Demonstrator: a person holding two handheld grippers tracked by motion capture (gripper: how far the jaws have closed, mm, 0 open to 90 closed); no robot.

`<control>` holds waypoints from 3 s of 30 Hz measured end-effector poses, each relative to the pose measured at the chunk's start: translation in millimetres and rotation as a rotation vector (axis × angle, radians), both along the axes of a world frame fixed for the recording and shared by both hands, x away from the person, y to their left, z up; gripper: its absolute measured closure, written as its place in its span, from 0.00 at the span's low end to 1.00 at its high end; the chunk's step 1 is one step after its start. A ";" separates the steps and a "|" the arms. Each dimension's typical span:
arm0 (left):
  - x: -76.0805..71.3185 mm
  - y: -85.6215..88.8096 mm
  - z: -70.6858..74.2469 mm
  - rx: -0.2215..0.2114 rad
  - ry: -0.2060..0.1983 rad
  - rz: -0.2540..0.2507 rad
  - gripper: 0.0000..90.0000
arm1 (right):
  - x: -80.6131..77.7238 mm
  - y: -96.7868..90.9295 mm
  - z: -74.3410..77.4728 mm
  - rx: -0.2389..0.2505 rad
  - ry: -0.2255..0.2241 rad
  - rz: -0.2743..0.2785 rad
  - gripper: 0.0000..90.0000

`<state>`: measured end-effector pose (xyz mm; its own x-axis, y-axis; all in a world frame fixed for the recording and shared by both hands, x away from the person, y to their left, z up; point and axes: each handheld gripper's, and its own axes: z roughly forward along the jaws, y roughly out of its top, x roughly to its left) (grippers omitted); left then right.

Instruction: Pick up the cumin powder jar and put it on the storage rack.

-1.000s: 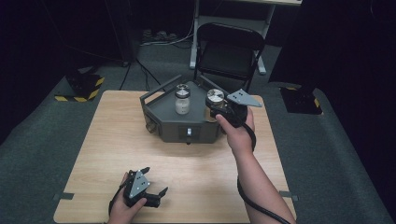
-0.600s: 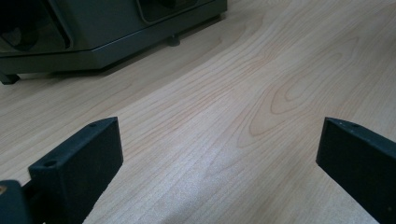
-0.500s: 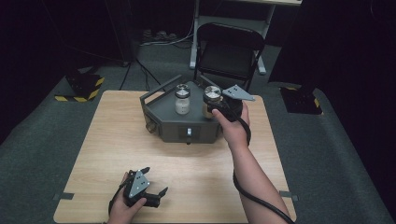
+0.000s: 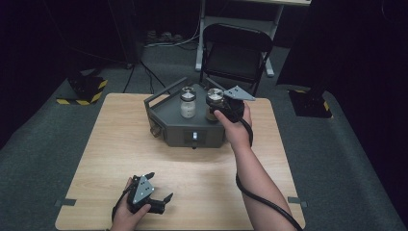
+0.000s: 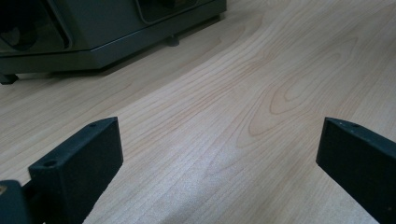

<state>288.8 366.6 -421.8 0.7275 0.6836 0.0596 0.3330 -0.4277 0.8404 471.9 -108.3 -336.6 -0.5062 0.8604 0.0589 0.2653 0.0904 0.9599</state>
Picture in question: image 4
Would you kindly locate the black yellow striped stand base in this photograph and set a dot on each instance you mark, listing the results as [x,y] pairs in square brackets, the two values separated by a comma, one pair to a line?
[85,89]
[309,104]

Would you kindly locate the white jar with silver lid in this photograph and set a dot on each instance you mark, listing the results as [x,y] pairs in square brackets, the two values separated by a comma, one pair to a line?
[188,104]

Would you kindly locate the black folding chair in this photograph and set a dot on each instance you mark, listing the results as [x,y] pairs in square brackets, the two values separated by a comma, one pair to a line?
[235,57]

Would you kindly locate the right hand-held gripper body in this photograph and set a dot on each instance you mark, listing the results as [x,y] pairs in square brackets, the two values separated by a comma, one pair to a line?
[235,102]

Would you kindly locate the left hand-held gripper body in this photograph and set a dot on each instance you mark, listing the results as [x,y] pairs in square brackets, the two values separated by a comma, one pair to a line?
[141,192]

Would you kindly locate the person's left hand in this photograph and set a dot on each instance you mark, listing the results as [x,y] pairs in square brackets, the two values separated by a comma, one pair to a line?
[126,216]

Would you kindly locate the power strip with plugs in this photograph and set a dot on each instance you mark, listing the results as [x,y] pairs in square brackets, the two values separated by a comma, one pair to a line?
[163,37]

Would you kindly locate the tan jar with silver lid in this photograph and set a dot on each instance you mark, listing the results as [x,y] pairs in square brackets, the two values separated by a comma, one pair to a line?
[214,96]

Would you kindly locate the person's right hand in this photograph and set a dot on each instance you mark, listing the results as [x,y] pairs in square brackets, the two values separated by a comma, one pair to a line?
[235,130]

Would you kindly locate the grey tape strip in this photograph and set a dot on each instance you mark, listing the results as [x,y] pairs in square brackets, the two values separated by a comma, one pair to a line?
[65,202]
[298,201]

